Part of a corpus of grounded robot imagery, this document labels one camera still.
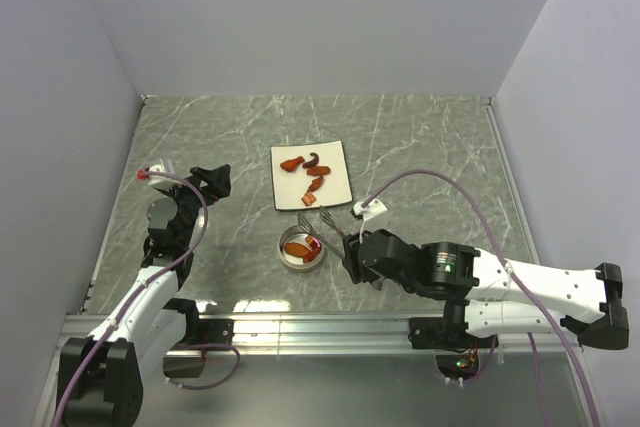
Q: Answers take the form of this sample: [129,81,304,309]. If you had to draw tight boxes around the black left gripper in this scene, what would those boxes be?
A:
[160,164,230,247]

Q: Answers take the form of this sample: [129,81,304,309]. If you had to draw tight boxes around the red chicken drumstick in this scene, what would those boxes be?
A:
[303,235,322,264]

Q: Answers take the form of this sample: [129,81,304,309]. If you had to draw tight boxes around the steel serving tongs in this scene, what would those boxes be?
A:
[296,206,350,260]

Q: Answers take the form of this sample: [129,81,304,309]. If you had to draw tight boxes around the orange glazed food piece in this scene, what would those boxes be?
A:
[283,242,311,258]

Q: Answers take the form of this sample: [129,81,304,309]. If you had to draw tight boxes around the dark purple curved sausage piece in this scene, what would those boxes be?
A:
[302,152,319,169]

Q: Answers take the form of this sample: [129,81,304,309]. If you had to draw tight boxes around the red crispy meat strip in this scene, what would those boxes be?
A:
[308,176,324,192]

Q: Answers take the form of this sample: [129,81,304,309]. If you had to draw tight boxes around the orange fried chicken wing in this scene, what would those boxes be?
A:
[280,156,305,172]

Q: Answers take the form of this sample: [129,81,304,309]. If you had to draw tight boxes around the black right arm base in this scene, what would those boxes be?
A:
[408,300,499,388]

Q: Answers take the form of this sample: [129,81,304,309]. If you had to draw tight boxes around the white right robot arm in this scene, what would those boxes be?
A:
[342,229,630,351]

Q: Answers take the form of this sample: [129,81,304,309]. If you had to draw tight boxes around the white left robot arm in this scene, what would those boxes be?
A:
[52,160,231,426]

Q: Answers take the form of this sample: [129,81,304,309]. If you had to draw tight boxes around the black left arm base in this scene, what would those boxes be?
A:
[163,299,235,383]

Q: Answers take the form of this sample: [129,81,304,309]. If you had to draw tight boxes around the round steel lunch box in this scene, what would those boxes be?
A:
[277,226,328,273]

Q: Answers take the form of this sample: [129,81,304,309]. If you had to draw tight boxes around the white rectangular plate, black rim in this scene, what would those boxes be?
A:
[270,141,353,211]

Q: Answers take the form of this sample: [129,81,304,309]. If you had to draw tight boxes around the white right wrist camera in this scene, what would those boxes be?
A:
[351,199,389,232]

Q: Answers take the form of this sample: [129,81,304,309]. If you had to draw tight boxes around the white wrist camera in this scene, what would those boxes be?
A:
[351,199,389,232]
[136,159,177,191]

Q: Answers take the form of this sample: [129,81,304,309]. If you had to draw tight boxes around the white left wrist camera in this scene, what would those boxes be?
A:
[136,159,177,191]

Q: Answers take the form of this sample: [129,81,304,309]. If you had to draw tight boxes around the aluminium front rail frame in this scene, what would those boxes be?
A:
[55,312,564,355]

